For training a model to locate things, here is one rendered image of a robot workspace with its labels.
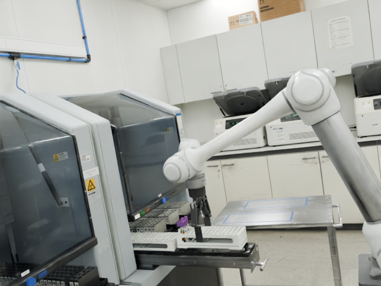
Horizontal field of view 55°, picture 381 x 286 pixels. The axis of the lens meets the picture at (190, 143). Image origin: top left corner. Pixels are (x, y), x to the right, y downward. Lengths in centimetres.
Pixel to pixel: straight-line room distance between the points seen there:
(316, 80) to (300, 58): 284
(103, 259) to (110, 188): 29
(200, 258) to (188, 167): 45
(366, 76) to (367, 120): 50
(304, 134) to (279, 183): 56
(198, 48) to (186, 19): 61
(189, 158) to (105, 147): 42
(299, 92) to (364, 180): 35
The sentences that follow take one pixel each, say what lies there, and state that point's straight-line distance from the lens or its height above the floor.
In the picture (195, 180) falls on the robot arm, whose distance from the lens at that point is 156.
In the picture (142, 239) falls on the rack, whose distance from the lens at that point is 180.
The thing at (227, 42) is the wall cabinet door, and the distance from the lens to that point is 424.
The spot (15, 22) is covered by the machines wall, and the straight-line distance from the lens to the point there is 298.
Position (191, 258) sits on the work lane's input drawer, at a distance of 166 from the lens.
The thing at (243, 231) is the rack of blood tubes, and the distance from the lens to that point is 161.
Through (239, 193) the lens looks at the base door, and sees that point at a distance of 405.
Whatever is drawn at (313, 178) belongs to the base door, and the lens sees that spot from 383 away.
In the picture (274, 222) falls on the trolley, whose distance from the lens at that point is 187.
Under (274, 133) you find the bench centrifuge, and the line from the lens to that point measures 382.
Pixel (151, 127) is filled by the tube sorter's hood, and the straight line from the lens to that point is 193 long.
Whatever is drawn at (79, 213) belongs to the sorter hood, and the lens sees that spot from 147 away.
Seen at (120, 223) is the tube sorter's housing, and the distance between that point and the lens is 169.
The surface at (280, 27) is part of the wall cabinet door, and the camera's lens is 410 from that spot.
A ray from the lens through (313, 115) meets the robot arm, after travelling 124.
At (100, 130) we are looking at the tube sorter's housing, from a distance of 161.
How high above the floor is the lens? 143
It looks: 5 degrees down
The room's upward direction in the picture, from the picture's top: 9 degrees counter-clockwise
